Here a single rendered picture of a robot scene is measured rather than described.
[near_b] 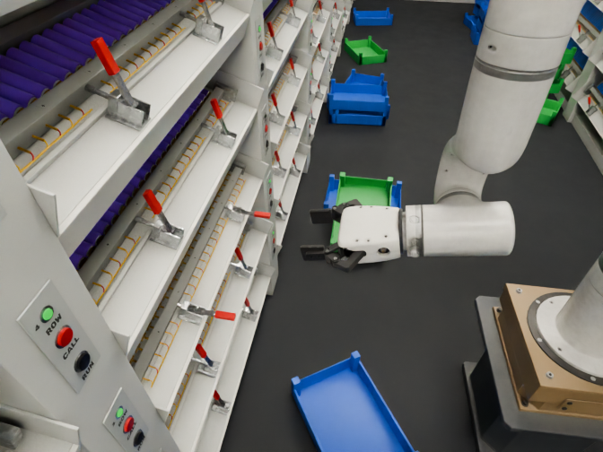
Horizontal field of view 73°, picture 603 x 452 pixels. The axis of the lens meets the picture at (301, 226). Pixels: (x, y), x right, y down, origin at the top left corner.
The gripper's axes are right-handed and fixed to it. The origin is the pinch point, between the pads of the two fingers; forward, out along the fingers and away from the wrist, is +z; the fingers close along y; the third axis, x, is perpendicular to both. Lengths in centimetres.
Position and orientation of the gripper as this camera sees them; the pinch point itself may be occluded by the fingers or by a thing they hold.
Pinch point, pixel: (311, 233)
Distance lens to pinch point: 71.6
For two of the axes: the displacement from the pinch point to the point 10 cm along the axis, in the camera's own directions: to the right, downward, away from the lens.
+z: -9.6, 0.3, 2.7
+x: -2.0, -7.4, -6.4
